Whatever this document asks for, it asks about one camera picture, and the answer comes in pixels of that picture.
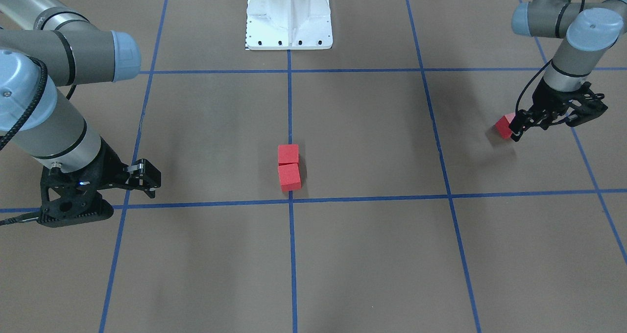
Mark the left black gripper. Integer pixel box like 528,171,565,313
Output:
509,78,574,143

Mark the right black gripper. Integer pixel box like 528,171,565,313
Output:
40,137,162,201

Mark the red foam block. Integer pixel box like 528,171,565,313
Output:
278,163,302,192
277,144,300,166
495,113,516,139

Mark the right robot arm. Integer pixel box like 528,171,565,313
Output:
1,0,160,197

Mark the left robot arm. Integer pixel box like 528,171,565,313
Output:
509,0,626,141

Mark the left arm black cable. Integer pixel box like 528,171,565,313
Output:
515,0,588,113

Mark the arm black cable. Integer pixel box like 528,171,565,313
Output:
515,0,588,113
0,56,79,226

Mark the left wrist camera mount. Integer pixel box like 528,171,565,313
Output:
564,81,608,127

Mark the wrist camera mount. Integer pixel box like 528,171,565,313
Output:
36,173,114,228
564,81,608,127

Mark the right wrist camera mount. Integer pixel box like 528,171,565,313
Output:
36,173,114,228

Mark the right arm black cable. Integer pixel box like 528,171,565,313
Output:
0,56,79,226

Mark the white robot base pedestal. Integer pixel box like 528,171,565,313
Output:
245,0,333,50

